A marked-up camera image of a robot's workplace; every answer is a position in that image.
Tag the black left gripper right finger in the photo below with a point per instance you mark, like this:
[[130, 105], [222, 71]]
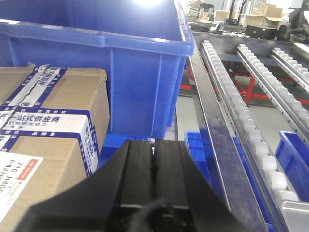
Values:
[[195, 203]]

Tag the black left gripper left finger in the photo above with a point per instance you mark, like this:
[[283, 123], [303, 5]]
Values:
[[124, 180]]

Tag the silver ribbed metal tray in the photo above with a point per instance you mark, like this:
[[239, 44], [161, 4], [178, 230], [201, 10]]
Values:
[[296, 215]]

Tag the small blue bin below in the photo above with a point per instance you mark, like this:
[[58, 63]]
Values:
[[201, 152]]

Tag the white roller track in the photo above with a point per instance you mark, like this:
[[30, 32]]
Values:
[[291, 66], [291, 109], [265, 167]]

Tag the taped cardboard box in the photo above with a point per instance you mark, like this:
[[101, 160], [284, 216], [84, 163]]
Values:
[[53, 122]]

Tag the blue bin lower right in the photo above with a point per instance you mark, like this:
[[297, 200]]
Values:
[[293, 156]]

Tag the large blue plastic crate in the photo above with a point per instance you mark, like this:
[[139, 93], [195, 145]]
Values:
[[142, 46]]

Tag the black box on table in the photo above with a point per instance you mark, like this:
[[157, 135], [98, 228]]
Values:
[[261, 32]]

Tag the open cardboard boxes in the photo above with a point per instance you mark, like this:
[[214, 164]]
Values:
[[268, 15]]

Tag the blue shelf divider rail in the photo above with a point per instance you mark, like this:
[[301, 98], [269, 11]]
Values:
[[227, 174]]

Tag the red steel frame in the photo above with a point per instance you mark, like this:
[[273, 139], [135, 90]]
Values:
[[253, 94]]

